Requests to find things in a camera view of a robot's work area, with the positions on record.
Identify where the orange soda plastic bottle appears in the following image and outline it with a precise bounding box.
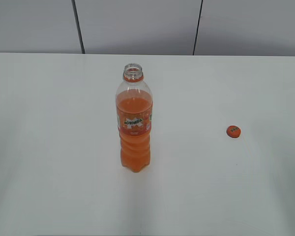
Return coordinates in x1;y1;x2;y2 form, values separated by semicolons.
115;63;153;173

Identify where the orange bottle cap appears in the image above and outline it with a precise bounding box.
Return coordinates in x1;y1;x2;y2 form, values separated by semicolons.
226;125;241;139

